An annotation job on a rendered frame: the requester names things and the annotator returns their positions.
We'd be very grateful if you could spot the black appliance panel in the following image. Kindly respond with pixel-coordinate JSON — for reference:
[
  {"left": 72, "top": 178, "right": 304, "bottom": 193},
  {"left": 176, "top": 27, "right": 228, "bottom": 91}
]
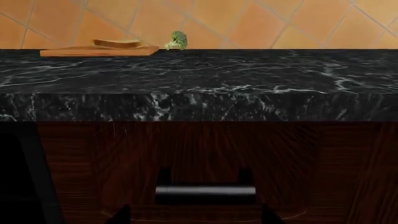
[{"left": 0, "top": 121, "right": 65, "bottom": 224}]

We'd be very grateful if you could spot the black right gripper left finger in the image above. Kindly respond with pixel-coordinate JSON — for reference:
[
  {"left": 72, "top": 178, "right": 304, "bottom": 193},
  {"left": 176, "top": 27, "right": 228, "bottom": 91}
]
[{"left": 107, "top": 203, "right": 132, "bottom": 224}]

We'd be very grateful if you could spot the black drawer handle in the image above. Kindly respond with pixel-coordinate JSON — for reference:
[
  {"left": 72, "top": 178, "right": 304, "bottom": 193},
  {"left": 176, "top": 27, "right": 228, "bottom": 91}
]
[{"left": 155, "top": 167, "right": 257, "bottom": 205}]

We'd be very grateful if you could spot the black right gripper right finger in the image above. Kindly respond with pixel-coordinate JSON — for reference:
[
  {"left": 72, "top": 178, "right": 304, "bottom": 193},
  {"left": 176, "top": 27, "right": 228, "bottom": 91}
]
[{"left": 261, "top": 203, "right": 285, "bottom": 224}]

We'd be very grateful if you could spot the black marble counter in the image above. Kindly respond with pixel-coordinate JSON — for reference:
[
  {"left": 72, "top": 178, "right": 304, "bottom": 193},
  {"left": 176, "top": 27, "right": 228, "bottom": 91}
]
[{"left": 0, "top": 49, "right": 398, "bottom": 123}]

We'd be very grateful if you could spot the slice of bread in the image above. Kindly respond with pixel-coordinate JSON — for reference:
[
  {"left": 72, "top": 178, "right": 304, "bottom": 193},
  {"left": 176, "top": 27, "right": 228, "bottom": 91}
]
[{"left": 91, "top": 39, "right": 144, "bottom": 49}]

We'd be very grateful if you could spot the dark wood cabinet drawer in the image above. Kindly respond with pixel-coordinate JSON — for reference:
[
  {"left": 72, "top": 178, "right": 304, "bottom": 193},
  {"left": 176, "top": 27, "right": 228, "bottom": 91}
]
[{"left": 34, "top": 121, "right": 398, "bottom": 224}]

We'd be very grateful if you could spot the green broccoli floret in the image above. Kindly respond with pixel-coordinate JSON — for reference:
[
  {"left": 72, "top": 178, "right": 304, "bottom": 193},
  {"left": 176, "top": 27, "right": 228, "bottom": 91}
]
[{"left": 164, "top": 30, "right": 188, "bottom": 51}]

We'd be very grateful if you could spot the wooden cutting board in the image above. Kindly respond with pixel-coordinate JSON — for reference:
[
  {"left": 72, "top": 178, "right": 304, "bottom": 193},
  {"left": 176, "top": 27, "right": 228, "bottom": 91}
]
[{"left": 39, "top": 45, "right": 160, "bottom": 58}]

